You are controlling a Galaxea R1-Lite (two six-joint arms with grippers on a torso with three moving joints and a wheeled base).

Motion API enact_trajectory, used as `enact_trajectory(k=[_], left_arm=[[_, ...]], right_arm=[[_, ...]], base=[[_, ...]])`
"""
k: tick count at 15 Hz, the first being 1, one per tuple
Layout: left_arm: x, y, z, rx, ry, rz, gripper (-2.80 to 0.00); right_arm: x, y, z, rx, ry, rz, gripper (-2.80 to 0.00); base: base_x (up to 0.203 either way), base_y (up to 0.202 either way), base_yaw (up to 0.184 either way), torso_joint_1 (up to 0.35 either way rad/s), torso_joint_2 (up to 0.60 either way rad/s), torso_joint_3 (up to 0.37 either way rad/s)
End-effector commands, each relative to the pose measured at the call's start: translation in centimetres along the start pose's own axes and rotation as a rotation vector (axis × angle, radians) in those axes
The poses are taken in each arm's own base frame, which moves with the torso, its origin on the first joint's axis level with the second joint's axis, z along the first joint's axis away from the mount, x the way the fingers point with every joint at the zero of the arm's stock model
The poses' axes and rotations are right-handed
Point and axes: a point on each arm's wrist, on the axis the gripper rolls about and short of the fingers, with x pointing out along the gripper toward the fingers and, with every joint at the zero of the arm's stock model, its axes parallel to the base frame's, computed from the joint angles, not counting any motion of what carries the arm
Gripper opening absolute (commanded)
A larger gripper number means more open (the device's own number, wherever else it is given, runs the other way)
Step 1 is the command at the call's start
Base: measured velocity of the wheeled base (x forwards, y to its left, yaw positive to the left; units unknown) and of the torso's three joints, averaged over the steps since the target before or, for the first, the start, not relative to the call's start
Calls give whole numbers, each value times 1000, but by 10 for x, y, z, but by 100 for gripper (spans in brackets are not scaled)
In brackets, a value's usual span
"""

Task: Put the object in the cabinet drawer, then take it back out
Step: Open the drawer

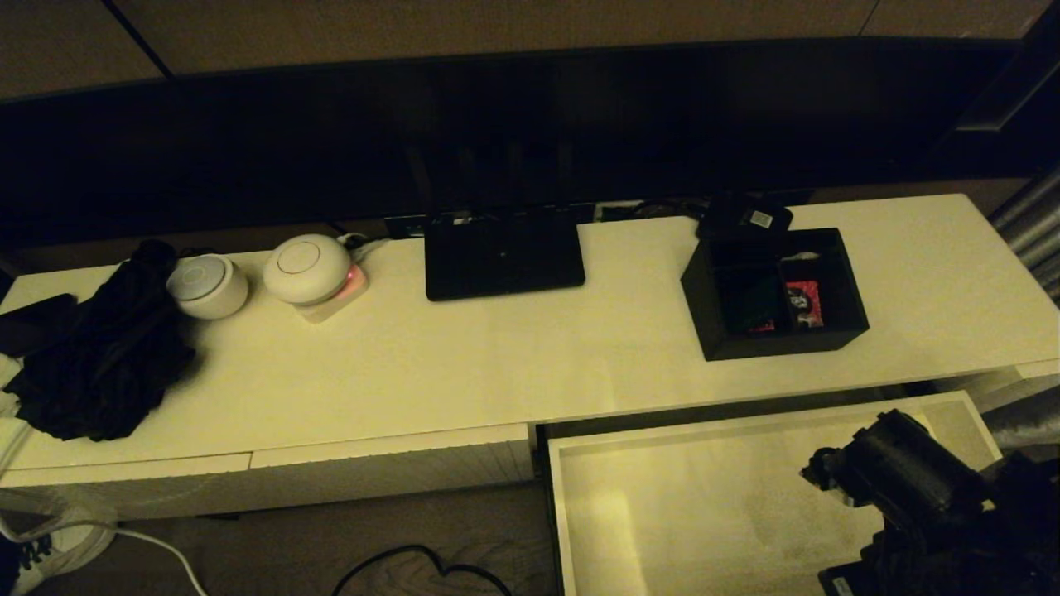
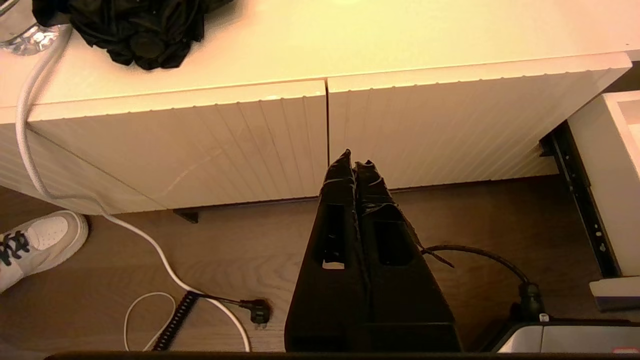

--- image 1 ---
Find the white pull-out drawer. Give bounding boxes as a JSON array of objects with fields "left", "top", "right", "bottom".
[{"left": 542, "top": 391, "right": 1007, "bottom": 596}]

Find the black compartment organizer box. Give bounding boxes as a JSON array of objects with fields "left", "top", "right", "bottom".
[{"left": 681, "top": 228, "right": 870, "bottom": 362}]

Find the white low cabinet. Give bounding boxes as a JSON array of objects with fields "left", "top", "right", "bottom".
[{"left": 0, "top": 194, "right": 1060, "bottom": 522}]

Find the red Nescafe coffee sachet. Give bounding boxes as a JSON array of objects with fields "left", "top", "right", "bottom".
[{"left": 784, "top": 281, "right": 826, "bottom": 329}]

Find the dark green sachet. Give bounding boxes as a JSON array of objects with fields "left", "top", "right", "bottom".
[{"left": 729, "top": 277, "right": 779, "bottom": 329}]

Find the grey pleated curtain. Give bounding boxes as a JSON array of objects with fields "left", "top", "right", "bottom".
[{"left": 981, "top": 166, "right": 1060, "bottom": 452}]

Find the small black set-top box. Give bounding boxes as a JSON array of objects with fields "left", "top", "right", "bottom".
[{"left": 697, "top": 194, "right": 794, "bottom": 243}]

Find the black router with antennas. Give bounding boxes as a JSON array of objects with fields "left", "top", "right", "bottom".
[{"left": 404, "top": 141, "right": 587, "bottom": 302}]

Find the white ribbed cabinet front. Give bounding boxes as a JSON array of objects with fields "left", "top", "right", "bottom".
[
  {"left": 0, "top": 451, "right": 254, "bottom": 521},
  {"left": 251, "top": 422, "right": 535, "bottom": 507}
]

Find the black power strip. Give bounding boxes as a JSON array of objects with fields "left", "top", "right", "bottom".
[{"left": 384, "top": 203, "right": 634, "bottom": 240}]

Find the white base with red light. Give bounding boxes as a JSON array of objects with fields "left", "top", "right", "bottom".
[{"left": 291, "top": 265, "right": 370, "bottom": 324}]

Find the large white dome device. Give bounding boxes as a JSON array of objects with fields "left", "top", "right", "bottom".
[{"left": 263, "top": 234, "right": 354, "bottom": 305}]

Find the small white round device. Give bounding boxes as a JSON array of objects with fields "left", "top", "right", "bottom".
[{"left": 166, "top": 253, "right": 249, "bottom": 320}]

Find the large black television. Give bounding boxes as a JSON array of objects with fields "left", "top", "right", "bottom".
[{"left": 0, "top": 37, "right": 1060, "bottom": 249}]

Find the black cloth pile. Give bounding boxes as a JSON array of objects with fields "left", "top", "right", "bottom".
[{"left": 4, "top": 238, "right": 198, "bottom": 443}]

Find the white sneaker with dark laces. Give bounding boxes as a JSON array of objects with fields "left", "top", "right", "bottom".
[{"left": 4, "top": 513, "right": 118, "bottom": 596}]

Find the dark trouser leg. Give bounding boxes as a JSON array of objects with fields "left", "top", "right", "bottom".
[{"left": 0, "top": 538, "right": 22, "bottom": 596}]

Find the black wrist camera with label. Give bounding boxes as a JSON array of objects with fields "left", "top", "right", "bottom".
[{"left": 818, "top": 565, "right": 866, "bottom": 596}]

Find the dark metal frame bar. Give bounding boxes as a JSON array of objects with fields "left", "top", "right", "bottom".
[{"left": 952, "top": 0, "right": 1060, "bottom": 133}]

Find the black floor cable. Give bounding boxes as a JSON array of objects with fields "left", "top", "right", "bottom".
[{"left": 331, "top": 542, "right": 514, "bottom": 596}]

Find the thick white cable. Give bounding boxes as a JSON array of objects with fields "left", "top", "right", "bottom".
[{"left": 0, "top": 414, "right": 210, "bottom": 596}]

